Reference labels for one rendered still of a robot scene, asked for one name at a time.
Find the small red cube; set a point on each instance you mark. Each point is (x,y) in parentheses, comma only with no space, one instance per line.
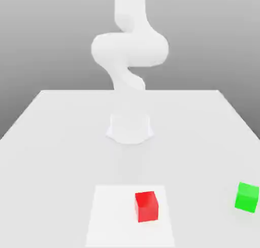
(146,207)

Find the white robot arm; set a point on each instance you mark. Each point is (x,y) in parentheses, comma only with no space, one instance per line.
(130,49)

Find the small green cube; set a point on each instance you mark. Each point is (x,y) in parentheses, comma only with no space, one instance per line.
(246,197)

